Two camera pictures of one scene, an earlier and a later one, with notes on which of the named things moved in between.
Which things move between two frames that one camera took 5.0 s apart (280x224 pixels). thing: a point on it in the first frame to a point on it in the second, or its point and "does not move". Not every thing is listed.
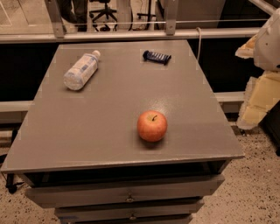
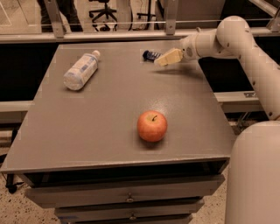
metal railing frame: (170, 31) does not move
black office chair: (107, 11) does not move
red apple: (151, 125) does not move
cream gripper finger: (261, 91) to (169, 59)
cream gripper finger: (247, 50) to (175, 52)
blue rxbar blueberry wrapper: (156, 57) does not move
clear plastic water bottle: (87, 65) does not move
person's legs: (78, 17) to (67, 8)
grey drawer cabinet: (80, 151) does not move
